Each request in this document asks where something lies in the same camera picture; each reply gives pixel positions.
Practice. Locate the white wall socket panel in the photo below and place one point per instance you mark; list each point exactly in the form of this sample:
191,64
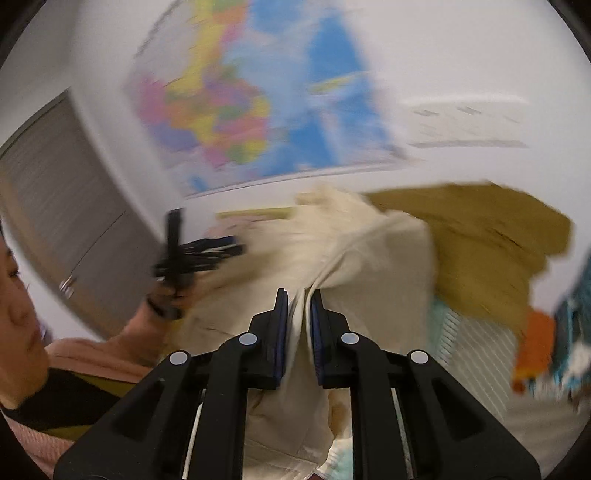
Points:
466,121

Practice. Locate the cream beige garment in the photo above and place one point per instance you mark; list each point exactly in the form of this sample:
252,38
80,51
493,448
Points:
300,428

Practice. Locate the person's left hand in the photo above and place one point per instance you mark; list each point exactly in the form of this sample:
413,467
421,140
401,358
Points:
171,302

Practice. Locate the mustard brown garment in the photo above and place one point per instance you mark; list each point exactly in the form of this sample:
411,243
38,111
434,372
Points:
490,241

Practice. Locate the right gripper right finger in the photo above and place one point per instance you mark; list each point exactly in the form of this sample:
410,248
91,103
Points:
332,367

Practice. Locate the person's head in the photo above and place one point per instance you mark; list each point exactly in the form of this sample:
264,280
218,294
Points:
24,362

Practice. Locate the orange cloth item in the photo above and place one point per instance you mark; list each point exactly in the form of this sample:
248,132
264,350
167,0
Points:
535,350

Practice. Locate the colourful wall map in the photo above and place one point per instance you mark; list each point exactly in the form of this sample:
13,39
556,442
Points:
231,93

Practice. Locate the teal plastic basket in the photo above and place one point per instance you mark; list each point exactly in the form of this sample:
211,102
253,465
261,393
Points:
569,371

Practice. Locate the grey wardrobe door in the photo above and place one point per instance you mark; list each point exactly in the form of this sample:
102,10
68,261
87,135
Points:
75,227

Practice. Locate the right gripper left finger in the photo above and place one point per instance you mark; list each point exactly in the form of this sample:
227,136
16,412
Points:
268,362

